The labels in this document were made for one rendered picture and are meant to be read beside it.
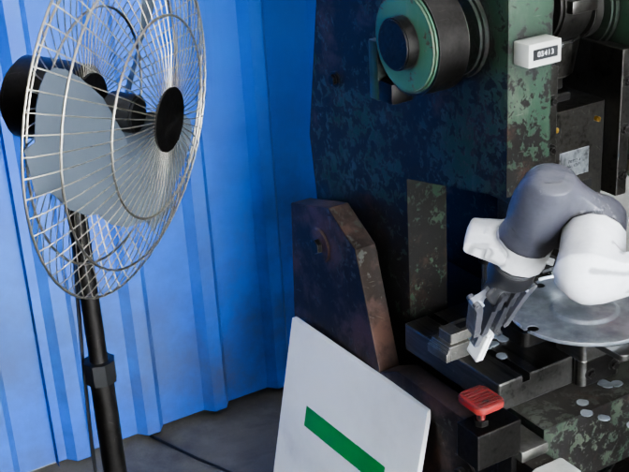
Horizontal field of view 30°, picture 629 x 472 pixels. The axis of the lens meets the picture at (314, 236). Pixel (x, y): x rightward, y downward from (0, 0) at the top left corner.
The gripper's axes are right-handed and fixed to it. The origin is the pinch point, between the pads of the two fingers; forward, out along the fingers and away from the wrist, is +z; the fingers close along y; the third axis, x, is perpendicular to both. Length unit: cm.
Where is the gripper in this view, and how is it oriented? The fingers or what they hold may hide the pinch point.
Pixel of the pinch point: (480, 342)
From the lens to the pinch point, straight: 199.2
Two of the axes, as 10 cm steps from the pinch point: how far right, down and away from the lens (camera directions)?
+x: -4.8, -6.8, 5.5
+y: 8.6, -2.4, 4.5
